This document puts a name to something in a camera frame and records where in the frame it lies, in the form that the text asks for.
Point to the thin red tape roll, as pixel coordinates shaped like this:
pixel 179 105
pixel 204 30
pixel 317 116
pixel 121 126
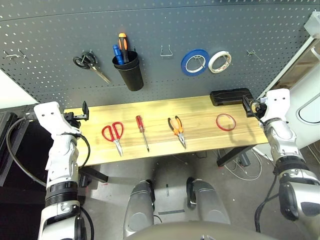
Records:
pixel 217 122

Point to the black plastic cup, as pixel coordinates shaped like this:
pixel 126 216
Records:
pixel 131 77

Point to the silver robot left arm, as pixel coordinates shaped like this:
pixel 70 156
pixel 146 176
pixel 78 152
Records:
pixel 62 160

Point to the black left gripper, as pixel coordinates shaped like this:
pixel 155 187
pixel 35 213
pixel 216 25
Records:
pixel 72 120

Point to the black power adapter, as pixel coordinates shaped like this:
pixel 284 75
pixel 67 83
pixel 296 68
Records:
pixel 244 160

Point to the olive grey robot torso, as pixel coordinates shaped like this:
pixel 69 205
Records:
pixel 200 231

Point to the grey perforated pegboard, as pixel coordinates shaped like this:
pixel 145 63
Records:
pixel 175 25

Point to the silver robot leg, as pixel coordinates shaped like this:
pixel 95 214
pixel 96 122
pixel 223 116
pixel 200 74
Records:
pixel 211 202
pixel 138 207

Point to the long dark floor tape strip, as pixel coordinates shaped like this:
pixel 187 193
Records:
pixel 172 212

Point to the short dark floor tape strip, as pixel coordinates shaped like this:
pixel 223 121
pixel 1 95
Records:
pixel 166 190

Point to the black plastic tool case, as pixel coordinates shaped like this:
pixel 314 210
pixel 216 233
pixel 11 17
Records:
pixel 227 97

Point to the white rounded appliance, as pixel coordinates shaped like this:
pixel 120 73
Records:
pixel 303 135

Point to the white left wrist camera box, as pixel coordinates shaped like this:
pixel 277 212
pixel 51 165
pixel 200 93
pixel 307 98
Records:
pixel 47 115

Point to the orange black screwdriver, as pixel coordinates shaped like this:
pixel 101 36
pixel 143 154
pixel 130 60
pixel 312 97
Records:
pixel 123 42

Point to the metal pegboard hook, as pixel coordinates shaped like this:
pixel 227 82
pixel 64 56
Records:
pixel 250 52
pixel 22 53
pixel 226 57
pixel 11 56
pixel 197 57

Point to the white tape roll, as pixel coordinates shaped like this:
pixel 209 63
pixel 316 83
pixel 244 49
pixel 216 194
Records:
pixel 210 64

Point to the blue tape roll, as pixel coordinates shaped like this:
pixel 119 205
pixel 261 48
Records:
pixel 183 63

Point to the orange black needle-nose pliers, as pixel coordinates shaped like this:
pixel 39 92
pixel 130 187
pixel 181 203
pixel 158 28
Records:
pixel 178 130

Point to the black table frame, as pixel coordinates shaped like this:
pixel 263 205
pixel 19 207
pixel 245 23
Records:
pixel 97 175

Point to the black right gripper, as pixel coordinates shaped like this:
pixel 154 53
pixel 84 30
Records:
pixel 258 108

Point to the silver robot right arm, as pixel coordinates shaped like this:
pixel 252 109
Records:
pixel 282 140

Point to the silver robot right leg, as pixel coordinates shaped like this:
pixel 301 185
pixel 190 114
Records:
pixel 211 202

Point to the silver robot left leg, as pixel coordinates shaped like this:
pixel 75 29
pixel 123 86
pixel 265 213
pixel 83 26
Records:
pixel 138 207

